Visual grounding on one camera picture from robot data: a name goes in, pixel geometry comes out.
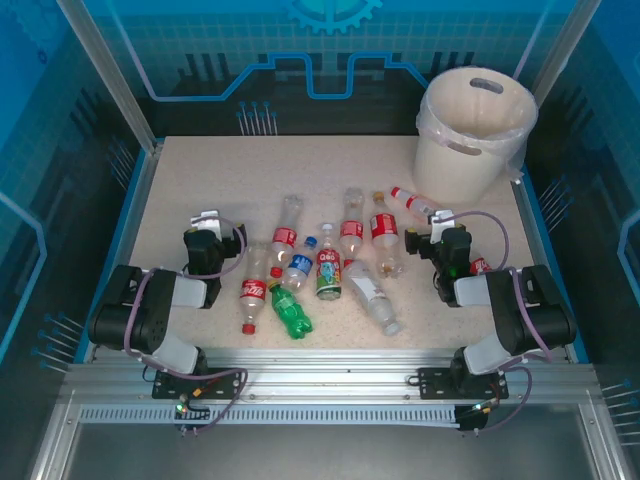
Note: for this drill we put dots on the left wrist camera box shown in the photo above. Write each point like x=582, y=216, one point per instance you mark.
x=207, y=220

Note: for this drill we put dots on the clear bottle red white label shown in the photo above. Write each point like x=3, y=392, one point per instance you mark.
x=415, y=202

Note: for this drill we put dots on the grey metal floor panel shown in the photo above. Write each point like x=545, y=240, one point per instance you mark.
x=325, y=450

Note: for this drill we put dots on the right aluminium table rail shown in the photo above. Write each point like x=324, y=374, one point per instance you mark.
x=531, y=225

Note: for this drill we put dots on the left black LED connector box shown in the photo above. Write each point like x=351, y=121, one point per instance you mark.
x=192, y=414

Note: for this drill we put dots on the clear cola bottle red label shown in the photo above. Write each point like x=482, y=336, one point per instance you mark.
x=481, y=265

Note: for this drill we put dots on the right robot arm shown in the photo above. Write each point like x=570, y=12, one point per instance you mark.
x=525, y=320

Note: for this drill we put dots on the aluminium frame post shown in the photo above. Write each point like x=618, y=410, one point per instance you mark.
x=549, y=50
x=114, y=75

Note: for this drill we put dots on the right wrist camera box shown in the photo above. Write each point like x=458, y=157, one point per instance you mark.
x=442, y=217

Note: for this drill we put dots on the aluminium table rail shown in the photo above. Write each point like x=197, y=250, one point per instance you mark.
x=132, y=225
x=531, y=225

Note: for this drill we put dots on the right black LED connector box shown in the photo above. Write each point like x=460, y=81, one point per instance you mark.
x=472, y=415

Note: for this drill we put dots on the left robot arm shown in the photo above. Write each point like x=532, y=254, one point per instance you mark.
x=125, y=320

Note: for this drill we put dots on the green soda bottle yellow cap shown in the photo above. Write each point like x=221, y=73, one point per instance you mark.
x=290, y=312

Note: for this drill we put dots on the black led connector box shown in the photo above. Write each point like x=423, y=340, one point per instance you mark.
x=192, y=414
x=472, y=415

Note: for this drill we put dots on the right aluminium frame post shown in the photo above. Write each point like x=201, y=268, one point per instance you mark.
x=549, y=50

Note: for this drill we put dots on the clear cola bottle yellow cap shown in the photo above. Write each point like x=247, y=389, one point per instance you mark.
x=384, y=227

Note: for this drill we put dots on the left aluminium frame post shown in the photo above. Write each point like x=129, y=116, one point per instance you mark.
x=114, y=75

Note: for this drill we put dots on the cream plastic bin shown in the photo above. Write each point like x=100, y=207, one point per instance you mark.
x=450, y=175

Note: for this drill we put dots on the clear cola bottle red cap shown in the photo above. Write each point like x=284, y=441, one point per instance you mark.
x=253, y=290
x=351, y=230
x=285, y=237

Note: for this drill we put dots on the left aluminium table rail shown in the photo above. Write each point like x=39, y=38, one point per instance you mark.
x=132, y=225

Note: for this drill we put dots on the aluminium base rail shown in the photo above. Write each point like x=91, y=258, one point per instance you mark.
x=325, y=375

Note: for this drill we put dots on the bottle with green cartoon label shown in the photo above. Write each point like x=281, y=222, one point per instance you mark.
x=328, y=272

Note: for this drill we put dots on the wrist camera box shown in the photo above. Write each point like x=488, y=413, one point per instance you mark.
x=442, y=217
x=207, y=220

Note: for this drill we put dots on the small clear bottle blue label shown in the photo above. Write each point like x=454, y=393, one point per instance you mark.
x=301, y=264

